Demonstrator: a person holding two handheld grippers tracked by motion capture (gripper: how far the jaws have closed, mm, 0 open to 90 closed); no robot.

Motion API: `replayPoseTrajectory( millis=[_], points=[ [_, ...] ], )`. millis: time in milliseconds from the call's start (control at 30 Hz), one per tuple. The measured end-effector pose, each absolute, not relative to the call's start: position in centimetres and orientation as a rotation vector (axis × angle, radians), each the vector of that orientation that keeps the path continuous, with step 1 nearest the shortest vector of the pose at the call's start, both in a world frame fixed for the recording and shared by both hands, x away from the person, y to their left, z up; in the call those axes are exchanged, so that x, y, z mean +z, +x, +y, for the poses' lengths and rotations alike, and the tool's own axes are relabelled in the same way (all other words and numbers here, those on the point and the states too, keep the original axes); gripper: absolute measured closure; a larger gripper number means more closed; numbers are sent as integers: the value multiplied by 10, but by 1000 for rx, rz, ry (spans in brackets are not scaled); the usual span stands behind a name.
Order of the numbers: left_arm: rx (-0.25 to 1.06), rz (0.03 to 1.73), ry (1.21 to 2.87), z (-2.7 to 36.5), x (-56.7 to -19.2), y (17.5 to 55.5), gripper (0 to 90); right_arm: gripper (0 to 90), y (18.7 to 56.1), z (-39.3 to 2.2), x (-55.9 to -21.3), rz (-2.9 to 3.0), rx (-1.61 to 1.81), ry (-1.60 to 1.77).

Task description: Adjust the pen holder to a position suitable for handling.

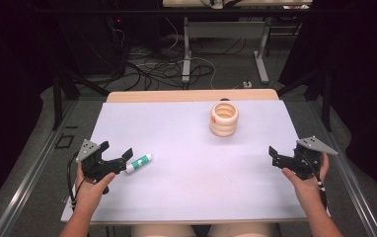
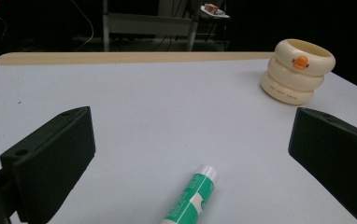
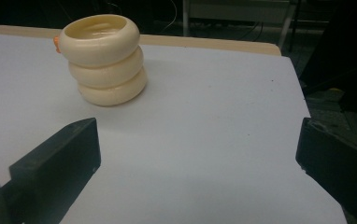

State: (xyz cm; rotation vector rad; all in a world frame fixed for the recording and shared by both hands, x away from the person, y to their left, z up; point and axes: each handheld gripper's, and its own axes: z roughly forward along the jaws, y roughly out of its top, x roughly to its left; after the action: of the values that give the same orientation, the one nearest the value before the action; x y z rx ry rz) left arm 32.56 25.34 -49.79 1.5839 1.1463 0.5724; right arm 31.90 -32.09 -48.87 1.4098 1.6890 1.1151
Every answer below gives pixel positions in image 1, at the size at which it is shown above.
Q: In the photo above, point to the white and green glue stick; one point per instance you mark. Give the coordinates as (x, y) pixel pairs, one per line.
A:
(138, 163)

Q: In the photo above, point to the metal floor rail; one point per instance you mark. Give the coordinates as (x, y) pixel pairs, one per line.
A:
(32, 171)
(351, 184)

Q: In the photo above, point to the white table mat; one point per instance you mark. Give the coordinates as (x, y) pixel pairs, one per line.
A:
(193, 171)

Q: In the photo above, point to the white metal desk frame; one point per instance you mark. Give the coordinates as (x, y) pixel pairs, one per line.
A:
(224, 29)

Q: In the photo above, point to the white power strip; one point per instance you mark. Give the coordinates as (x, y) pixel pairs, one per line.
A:
(247, 84)

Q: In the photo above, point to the black computer tower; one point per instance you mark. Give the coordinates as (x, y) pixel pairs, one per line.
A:
(115, 46)

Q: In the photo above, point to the person's legs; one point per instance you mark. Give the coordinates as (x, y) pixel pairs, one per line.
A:
(203, 231)

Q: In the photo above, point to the beige ringed pen holder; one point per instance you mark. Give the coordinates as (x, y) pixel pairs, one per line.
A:
(224, 126)

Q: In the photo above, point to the person's left hand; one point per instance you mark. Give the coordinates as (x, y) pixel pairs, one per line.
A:
(89, 192)

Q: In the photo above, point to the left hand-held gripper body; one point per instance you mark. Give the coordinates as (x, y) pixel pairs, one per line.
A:
(99, 166)

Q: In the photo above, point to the person's right hand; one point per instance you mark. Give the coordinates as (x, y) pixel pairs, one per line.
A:
(308, 191)

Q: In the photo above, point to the black metal stand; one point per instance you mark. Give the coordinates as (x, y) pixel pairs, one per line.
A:
(318, 89)
(66, 89)

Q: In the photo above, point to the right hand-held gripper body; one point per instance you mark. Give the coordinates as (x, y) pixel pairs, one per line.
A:
(303, 164)

